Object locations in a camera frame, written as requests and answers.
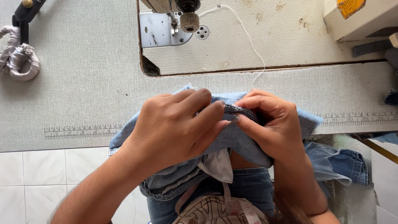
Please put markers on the person's right hand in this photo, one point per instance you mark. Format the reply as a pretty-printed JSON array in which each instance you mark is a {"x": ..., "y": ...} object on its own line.
[{"x": 279, "y": 130}]

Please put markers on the person's left hand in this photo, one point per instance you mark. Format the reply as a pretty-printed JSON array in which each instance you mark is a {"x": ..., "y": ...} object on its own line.
[{"x": 168, "y": 130}]

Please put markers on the light blue denim jeans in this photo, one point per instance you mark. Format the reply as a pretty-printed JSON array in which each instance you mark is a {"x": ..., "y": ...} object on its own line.
[{"x": 239, "y": 143}]

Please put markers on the clear plastic bag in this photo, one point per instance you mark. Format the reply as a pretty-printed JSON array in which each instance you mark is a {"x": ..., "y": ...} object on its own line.
[{"x": 320, "y": 165}]

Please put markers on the person's blue denim trousers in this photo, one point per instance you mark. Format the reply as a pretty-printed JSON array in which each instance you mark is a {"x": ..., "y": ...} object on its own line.
[{"x": 248, "y": 186}]

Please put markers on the dark blue denim garment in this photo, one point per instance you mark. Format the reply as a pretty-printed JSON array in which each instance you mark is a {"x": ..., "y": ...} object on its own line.
[{"x": 351, "y": 166}]

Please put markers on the pink measuring tape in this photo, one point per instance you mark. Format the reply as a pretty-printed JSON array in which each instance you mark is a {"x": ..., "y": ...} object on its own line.
[{"x": 228, "y": 199}]

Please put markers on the white industrial sewing machine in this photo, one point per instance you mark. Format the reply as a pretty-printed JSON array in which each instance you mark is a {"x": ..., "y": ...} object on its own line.
[{"x": 279, "y": 43}]

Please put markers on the printed measuring scale strip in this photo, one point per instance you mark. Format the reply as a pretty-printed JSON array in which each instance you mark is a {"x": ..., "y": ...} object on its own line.
[{"x": 80, "y": 131}]

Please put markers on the thin dark wrist band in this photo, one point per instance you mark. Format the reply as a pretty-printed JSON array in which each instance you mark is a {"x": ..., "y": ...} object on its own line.
[{"x": 318, "y": 212}]

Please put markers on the white sewing thread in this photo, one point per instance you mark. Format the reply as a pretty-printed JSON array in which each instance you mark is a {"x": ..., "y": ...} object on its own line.
[{"x": 248, "y": 37}]

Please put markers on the metal needle plate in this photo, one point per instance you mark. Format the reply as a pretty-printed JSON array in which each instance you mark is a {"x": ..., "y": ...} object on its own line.
[{"x": 155, "y": 31}]

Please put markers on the yellow wooden bar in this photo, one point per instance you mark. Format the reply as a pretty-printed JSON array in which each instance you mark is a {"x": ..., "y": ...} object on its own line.
[{"x": 379, "y": 149}]

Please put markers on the round perforated metal disc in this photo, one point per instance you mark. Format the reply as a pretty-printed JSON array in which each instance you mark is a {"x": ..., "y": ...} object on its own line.
[{"x": 202, "y": 32}]

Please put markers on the ribbed beige machine knob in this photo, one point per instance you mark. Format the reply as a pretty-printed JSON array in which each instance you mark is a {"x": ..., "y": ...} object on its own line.
[{"x": 189, "y": 22}]

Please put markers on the dark blue fabric scrap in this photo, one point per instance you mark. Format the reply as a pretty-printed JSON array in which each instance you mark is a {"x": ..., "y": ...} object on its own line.
[{"x": 391, "y": 98}]

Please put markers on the orange label sticker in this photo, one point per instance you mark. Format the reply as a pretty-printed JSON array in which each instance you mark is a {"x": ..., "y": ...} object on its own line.
[{"x": 349, "y": 6}]

